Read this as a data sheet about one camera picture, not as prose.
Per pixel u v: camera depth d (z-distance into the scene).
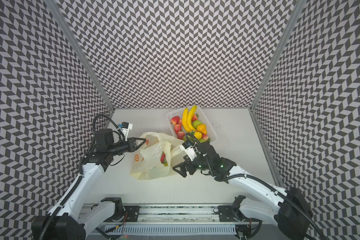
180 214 0.74
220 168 0.56
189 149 0.65
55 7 0.72
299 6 0.67
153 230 0.69
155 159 0.67
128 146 0.66
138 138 0.73
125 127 0.70
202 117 1.04
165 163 0.71
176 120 1.04
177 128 1.02
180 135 0.98
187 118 1.02
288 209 0.39
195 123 1.02
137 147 0.71
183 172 0.64
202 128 0.98
